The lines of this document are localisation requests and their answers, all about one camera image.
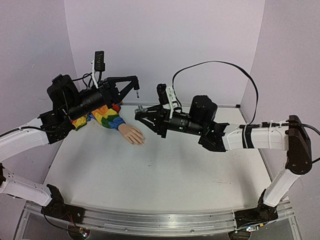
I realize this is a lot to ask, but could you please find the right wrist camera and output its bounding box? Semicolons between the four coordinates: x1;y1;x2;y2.
156;83;182;111

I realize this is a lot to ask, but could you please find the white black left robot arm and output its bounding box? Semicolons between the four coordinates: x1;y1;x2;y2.
0;74;140;219

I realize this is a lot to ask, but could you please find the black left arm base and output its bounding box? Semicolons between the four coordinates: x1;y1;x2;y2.
41;184;85;224

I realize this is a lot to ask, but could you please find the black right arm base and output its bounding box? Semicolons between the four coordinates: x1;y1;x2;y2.
234;189;279;230

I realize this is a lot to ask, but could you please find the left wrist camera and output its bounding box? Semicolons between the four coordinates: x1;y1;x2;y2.
90;50;106;88

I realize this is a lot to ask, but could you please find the rainbow colored sleeve cloth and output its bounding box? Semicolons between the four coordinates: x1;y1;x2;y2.
70;103;126;131

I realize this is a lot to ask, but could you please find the glitter nail polish bottle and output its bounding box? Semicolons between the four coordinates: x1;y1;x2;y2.
134;104;148;114

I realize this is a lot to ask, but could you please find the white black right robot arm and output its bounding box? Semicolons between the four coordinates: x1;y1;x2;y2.
134;95;313;207

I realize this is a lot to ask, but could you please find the aluminium front rail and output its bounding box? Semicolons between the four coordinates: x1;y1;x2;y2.
25;200;295;237

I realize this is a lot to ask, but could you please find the mannequin hand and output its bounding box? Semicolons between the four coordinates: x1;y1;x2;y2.
118;123;146;146

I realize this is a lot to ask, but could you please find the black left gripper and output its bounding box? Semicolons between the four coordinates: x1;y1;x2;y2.
66;76;140;122

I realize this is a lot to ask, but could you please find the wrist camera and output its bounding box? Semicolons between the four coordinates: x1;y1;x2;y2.
156;83;182;111
90;50;106;88

